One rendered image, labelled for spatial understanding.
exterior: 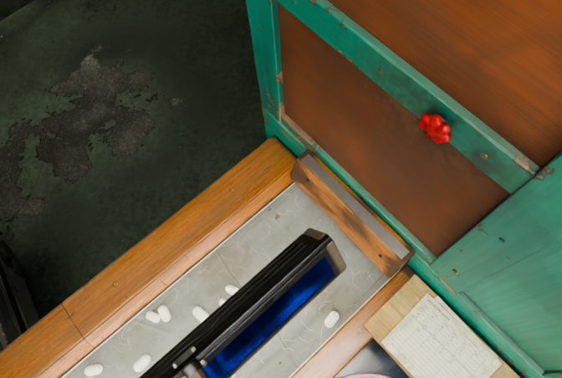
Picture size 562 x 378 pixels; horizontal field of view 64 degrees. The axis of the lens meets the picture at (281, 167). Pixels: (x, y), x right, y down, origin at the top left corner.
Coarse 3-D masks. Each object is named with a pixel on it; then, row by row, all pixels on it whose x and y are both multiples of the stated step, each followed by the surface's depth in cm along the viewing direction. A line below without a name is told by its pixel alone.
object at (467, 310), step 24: (264, 120) 108; (288, 144) 105; (408, 264) 93; (432, 288) 91; (456, 312) 89; (480, 312) 81; (480, 336) 87; (504, 336) 80; (504, 360) 86; (528, 360) 78
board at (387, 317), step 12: (408, 288) 90; (420, 288) 90; (396, 300) 89; (408, 300) 89; (384, 312) 88; (396, 312) 88; (408, 312) 88; (372, 324) 87; (384, 324) 87; (396, 324) 87; (372, 336) 87; (384, 336) 86; (384, 348) 85; (396, 360) 84; (408, 372) 83; (504, 372) 83
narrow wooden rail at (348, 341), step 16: (400, 272) 92; (384, 288) 91; (400, 288) 91; (368, 304) 90; (352, 320) 89; (336, 336) 88; (352, 336) 88; (368, 336) 87; (320, 352) 87; (336, 352) 86; (352, 352) 86; (304, 368) 86; (320, 368) 85; (336, 368) 85
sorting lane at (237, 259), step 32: (288, 192) 103; (256, 224) 100; (288, 224) 100; (320, 224) 100; (224, 256) 98; (256, 256) 97; (352, 256) 97; (192, 288) 95; (224, 288) 95; (352, 288) 94; (160, 320) 93; (192, 320) 92; (320, 320) 91; (96, 352) 91; (128, 352) 90; (160, 352) 90; (288, 352) 89
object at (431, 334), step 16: (416, 304) 88; (432, 304) 88; (416, 320) 87; (432, 320) 87; (448, 320) 87; (400, 336) 86; (416, 336) 86; (432, 336) 86; (448, 336) 86; (464, 336) 85; (400, 352) 85; (416, 352) 85; (432, 352) 84; (448, 352) 84; (464, 352) 84; (480, 352) 84; (416, 368) 83; (432, 368) 83; (448, 368) 83; (464, 368) 83; (480, 368) 83; (496, 368) 83
